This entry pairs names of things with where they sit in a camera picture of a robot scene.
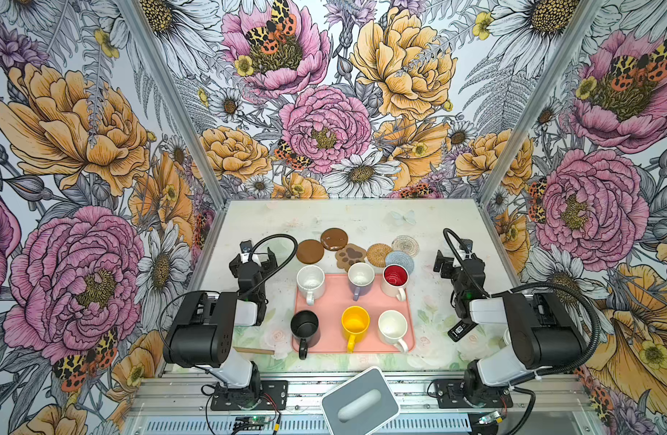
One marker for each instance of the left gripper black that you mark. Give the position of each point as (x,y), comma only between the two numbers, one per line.
(252,264)

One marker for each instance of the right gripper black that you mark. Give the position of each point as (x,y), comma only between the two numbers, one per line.
(454,265)

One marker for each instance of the light brown round wooden coaster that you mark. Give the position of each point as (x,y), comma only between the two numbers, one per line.
(310,251)

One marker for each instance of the red inside white mug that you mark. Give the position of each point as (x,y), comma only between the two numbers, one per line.
(395,279)

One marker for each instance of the light blue woven coaster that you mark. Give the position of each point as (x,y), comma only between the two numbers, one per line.
(399,258)

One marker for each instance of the multicolour woven round coaster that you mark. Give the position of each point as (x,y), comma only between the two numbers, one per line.
(407,245)

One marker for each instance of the dark brown round wooden coaster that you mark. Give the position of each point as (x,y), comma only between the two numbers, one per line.
(334,239)

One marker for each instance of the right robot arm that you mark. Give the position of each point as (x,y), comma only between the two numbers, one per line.
(542,338)

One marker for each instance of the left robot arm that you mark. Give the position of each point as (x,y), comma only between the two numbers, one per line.
(201,333)

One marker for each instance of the woven rattan round coaster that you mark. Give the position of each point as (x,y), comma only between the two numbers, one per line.
(377,253)

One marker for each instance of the paw shaped wooden coaster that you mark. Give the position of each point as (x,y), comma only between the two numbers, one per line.
(350,255)

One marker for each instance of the black handheld device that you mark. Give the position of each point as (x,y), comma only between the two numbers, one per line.
(460,330)

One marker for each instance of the white mug back left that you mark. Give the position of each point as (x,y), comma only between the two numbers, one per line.
(311,283)

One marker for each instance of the black mug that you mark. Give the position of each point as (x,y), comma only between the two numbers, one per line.
(306,332)

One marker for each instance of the white mug front right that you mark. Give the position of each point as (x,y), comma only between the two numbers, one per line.
(392,328)

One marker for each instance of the pink rectangular tray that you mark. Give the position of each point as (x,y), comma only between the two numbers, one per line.
(330,307)

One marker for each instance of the lavender mug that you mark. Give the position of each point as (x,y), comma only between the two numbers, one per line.
(361,277)

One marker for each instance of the yellow mug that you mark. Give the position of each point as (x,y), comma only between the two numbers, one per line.
(355,322)

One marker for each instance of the right small circuit board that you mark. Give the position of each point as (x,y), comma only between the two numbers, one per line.
(490,418)

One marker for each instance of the small green circuit board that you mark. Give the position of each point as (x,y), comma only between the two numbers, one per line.
(248,424)

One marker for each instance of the white grey box device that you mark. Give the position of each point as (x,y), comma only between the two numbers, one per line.
(361,405)

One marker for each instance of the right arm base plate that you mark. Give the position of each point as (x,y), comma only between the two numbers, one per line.
(454,394)

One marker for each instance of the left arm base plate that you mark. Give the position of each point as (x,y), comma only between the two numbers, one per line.
(269,395)

